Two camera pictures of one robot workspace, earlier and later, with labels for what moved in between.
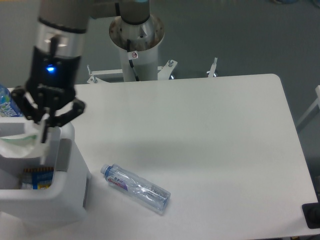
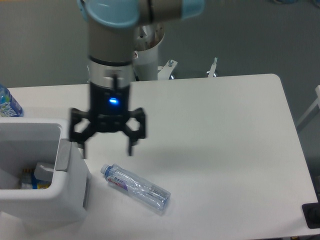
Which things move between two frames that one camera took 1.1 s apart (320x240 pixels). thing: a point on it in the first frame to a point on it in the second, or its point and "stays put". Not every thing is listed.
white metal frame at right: x=316 y=102 stays put
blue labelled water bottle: x=8 y=108 stays put
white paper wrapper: x=27 y=145 to x=44 y=172
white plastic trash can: x=43 y=180 stays put
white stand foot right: x=213 y=68 stays put
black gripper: x=51 y=77 to x=109 y=107
